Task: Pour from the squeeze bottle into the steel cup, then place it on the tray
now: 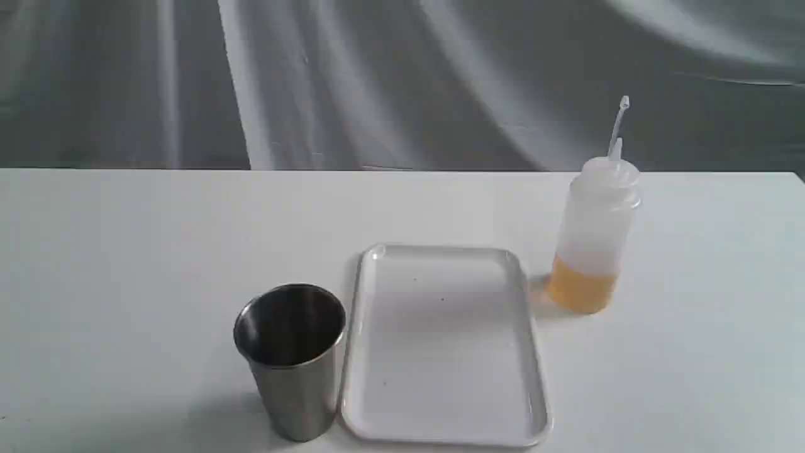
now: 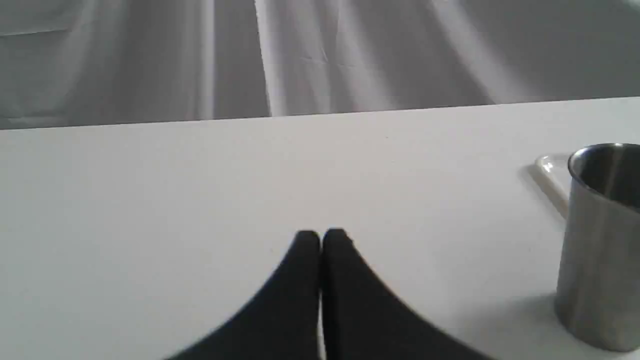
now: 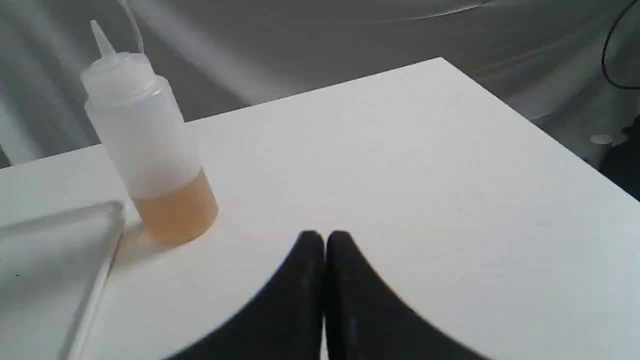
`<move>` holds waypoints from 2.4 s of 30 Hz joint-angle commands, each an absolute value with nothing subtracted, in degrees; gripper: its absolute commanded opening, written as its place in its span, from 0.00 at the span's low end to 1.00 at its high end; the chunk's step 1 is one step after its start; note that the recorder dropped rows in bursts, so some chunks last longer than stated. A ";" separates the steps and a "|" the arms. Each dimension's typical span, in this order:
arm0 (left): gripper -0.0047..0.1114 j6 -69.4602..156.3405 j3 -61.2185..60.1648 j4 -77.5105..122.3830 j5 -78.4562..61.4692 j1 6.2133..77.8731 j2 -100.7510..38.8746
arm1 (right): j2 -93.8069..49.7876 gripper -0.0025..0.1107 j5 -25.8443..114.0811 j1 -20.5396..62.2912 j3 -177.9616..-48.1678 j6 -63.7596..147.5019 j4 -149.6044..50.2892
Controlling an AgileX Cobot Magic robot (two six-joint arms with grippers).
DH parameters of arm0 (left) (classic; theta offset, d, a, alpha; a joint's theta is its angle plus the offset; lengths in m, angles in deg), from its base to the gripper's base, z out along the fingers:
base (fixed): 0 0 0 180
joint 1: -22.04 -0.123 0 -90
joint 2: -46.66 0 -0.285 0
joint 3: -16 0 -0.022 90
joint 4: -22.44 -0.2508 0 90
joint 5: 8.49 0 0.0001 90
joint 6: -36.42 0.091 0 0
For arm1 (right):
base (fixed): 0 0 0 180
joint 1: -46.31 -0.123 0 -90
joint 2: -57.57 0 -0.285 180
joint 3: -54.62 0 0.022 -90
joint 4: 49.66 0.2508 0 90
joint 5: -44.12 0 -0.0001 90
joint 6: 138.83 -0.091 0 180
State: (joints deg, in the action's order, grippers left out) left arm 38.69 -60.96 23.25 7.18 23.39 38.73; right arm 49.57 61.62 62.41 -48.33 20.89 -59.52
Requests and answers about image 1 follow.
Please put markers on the translucent squeeze bottle amber liquid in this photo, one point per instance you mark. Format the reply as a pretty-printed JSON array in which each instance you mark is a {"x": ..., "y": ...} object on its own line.
[{"x": 599, "y": 212}]

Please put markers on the stainless steel cup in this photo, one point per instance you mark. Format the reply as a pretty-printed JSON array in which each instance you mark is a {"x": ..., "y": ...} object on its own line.
[{"x": 289, "y": 336}]

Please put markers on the white plastic tray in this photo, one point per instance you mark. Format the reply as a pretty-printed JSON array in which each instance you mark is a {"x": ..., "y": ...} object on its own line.
[{"x": 443, "y": 350}]

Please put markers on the grey draped backdrop cloth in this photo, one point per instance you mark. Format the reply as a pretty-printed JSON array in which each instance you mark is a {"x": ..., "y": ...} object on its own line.
[{"x": 402, "y": 85}]

